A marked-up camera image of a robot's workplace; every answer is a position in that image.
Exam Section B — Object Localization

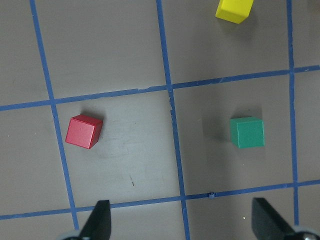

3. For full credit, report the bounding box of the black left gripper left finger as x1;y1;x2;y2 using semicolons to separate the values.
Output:
78;200;111;240

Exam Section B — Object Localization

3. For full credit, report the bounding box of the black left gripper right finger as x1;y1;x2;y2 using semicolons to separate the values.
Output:
251;197;296;240

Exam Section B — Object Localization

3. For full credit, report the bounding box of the red wooden block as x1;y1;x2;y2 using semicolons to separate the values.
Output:
65;114;103;149

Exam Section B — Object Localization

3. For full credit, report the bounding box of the green wooden block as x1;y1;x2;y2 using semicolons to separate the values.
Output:
229;116;265;149

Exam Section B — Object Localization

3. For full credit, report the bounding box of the yellow wooden block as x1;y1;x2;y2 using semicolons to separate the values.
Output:
215;0;254;24

